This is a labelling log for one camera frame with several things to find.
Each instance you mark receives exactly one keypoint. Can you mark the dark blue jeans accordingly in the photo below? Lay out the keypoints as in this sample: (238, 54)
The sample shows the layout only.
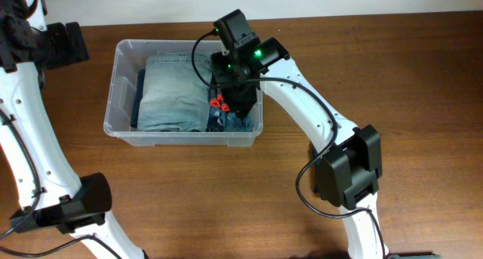
(137, 99)

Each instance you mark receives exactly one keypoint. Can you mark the light grey-blue jeans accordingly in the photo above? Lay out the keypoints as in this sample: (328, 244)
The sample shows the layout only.
(174, 97)

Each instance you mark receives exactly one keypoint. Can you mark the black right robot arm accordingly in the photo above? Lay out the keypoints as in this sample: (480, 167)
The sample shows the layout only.
(347, 159)

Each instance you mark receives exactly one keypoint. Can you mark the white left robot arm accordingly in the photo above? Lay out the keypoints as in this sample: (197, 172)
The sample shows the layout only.
(51, 194)

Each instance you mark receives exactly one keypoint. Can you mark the light blue denim shirt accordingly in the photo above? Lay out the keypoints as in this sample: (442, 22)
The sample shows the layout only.
(220, 121)

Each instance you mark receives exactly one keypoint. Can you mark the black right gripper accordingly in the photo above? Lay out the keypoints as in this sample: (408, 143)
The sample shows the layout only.
(216, 75)

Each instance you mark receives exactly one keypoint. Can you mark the clear plastic storage bin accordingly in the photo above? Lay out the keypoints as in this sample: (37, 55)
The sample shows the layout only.
(130, 57)

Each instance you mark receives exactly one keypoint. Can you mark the black garment with red cuff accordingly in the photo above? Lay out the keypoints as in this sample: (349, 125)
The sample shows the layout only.
(238, 100)

